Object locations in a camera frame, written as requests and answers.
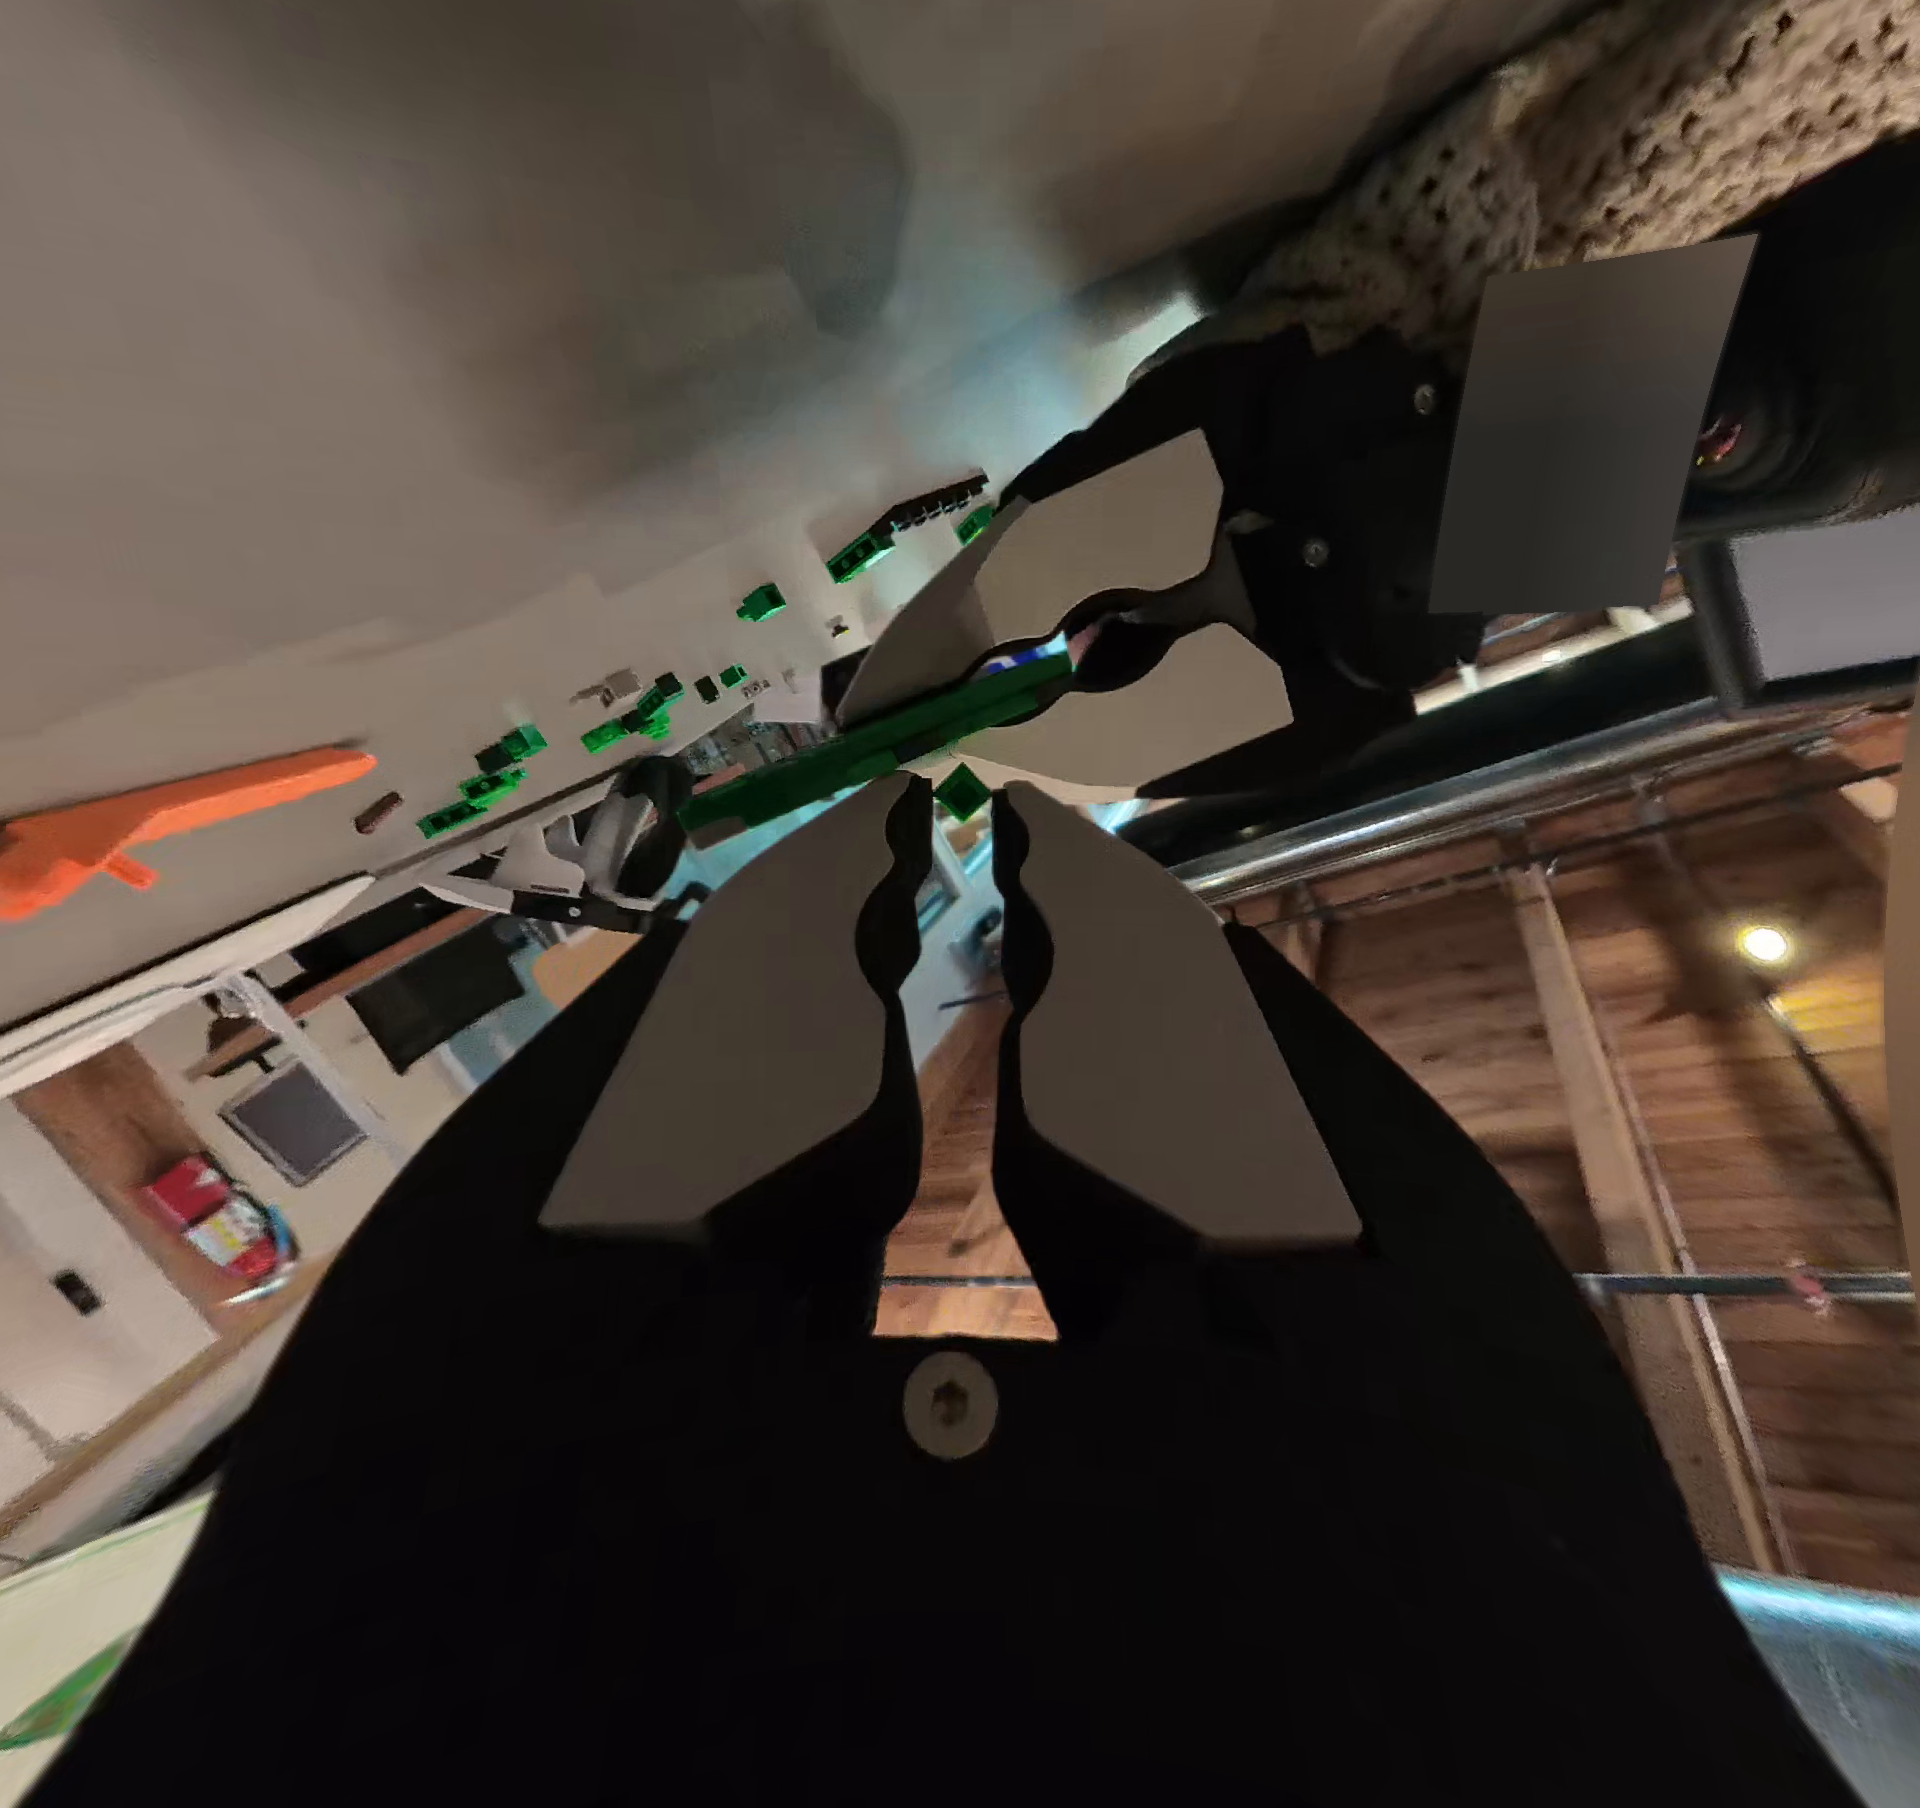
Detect grey wall monitor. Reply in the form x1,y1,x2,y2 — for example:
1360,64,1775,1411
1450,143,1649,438
221,1053,373,1189

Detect red fire extinguisher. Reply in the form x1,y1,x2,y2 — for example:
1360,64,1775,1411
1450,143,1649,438
142,1151,297,1296

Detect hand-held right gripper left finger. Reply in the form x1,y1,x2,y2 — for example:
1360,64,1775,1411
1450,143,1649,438
538,772,934,1342

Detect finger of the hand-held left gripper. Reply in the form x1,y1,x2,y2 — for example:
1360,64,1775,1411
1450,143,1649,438
959,623,1296,794
832,427,1227,733

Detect silver ventilation duct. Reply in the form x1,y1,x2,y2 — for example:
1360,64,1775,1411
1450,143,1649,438
1717,1564,1920,1808

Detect white black clamp tool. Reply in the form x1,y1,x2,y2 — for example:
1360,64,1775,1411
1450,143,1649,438
506,758,701,935

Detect orange brick separator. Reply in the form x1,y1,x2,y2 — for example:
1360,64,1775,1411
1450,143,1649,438
0,744,379,925

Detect black hanging screen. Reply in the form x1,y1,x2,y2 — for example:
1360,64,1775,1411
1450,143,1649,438
345,921,530,1078

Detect scattered green lego pieces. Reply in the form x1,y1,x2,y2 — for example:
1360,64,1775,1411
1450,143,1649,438
416,501,1002,843

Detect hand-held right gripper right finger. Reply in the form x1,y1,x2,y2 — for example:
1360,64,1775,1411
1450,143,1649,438
989,782,1365,1340

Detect person's left forearm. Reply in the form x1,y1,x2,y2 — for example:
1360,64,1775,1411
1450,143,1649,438
1242,0,1920,359

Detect metal ceiling pipe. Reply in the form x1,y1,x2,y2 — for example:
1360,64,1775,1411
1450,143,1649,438
1170,695,1920,897

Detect long green lego plate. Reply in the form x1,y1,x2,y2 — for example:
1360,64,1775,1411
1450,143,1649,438
674,650,1084,837

